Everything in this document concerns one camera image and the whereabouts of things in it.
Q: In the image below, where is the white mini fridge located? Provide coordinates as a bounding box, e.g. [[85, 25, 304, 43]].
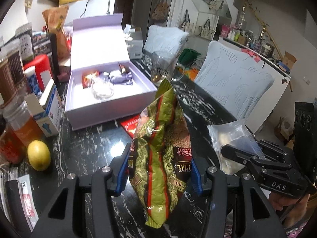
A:
[[64, 0, 116, 26]]

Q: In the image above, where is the glass mug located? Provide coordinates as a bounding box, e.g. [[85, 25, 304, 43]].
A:
[[150, 51, 185, 87]]

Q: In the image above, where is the yellow lemon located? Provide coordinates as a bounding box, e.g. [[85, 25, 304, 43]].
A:
[[27, 140, 51, 171]]

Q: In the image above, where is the red plastic container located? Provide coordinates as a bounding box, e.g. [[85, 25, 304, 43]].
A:
[[24, 54, 53, 91]]

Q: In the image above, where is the blue white medicine box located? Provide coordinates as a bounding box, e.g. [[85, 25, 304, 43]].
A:
[[25, 79, 62, 137]]

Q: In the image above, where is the red seasoning packet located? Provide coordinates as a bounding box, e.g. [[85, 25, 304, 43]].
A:
[[120, 114, 140, 138]]

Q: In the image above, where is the amber liquid jar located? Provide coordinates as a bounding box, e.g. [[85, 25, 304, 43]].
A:
[[3, 101, 44, 147]]

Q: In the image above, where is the red gold snack packet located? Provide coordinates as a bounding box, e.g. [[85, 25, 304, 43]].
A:
[[82, 71, 100, 89]]

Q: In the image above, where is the white lavender gift box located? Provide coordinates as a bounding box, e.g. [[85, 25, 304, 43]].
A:
[[65, 14, 157, 130]]

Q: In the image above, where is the lavender satin pouch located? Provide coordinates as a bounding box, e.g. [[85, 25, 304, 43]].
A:
[[99, 64, 133, 85]]

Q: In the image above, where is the brown hanging tote bag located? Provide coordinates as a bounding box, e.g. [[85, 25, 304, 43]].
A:
[[151, 0, 170, 23]]

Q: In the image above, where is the brown paper snack bag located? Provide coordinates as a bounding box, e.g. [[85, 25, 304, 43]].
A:
[[42, 5, 70, 60]]

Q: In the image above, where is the clear zip bag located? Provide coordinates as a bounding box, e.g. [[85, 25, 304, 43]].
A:
[[207, 119, 265, 175]]

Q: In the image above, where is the green gold snack bag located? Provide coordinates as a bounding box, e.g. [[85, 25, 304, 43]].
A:
[[127, 80, 192, 228]]

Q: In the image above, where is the person's right hand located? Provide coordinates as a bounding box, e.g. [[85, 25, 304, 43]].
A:
[[268, 192, 310, 211]]

